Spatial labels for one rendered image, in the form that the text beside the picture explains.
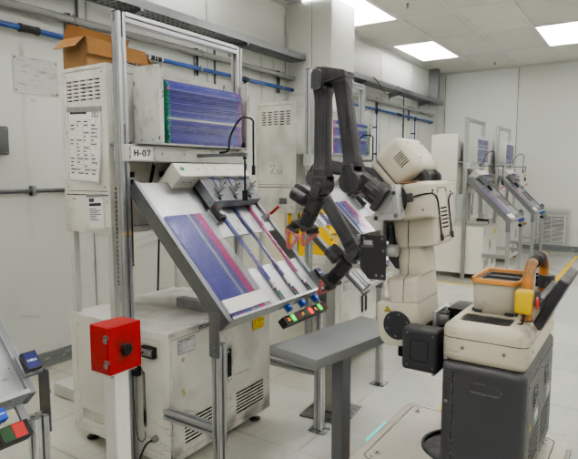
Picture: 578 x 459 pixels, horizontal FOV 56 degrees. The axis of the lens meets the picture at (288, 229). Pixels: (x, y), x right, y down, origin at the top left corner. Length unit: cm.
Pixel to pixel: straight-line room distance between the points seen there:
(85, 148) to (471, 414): 184
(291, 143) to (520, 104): 670
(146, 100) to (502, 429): 180
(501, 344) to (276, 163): 224
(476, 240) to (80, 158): 510
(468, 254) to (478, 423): 506
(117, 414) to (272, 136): 222
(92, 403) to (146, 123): 130
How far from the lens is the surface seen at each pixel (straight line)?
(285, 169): 355
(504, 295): 186
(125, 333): 186
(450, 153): 679
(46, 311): 389
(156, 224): 221
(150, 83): 240
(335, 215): 228
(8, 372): 157
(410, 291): 194
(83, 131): 254
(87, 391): 277
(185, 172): 241
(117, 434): 197
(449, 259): 686
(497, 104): 989
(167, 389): 234
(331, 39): 569
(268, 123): 364
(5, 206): 368
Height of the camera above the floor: 127
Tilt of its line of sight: 6 degrees down
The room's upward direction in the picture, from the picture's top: straight up
